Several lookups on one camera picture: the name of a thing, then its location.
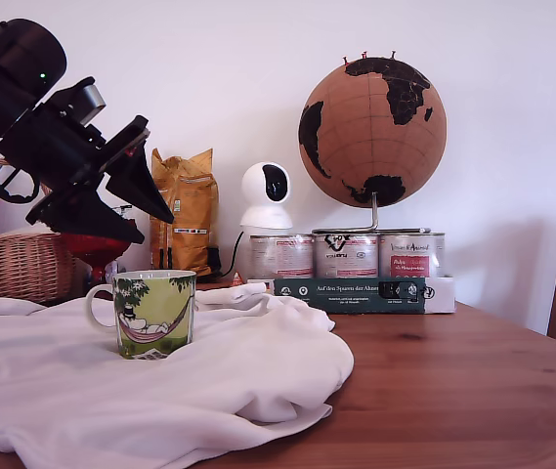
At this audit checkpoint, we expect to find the black security camera cable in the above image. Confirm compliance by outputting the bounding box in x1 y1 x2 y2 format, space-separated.
218 230 245 279

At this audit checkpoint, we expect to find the white cloth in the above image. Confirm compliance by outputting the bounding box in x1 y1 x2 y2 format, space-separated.
0 284 356 468

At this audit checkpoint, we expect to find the white security camera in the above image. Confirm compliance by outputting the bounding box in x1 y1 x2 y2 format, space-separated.
239 160 294 231

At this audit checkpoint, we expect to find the wicker basket with handle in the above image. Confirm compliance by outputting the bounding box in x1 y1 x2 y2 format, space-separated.
0 156 78 304

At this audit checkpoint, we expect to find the cardboard tin tray green front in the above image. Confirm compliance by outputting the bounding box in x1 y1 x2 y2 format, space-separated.
247 275 456 317

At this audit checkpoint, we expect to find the green cartoon print mug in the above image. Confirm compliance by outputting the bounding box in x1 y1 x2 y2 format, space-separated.
85 269 198 362

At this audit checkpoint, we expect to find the blue white ceramic piece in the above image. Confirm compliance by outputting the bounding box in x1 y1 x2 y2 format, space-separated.
105 260 127 284

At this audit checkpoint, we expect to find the silver tin red white label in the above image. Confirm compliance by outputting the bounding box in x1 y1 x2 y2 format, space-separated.
248 234 316 280

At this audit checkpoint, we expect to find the cork globe on metal stand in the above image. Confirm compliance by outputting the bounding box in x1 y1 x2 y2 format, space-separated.
298 56 449 235

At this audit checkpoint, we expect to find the red glass goblet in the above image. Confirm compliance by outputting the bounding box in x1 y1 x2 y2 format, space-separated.
60 233 130 294

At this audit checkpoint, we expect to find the grey camera box on bracket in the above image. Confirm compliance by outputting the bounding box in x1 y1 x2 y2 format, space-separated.
45 76 108 146

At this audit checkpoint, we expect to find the silver tin black logo label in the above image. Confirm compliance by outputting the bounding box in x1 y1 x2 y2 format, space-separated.
313 233 381 279

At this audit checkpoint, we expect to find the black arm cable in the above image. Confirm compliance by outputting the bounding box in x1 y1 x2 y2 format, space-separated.
0 131 42 204

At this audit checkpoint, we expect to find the yellow paper coffee bag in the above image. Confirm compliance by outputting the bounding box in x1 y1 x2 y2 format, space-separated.
149 148 220 277

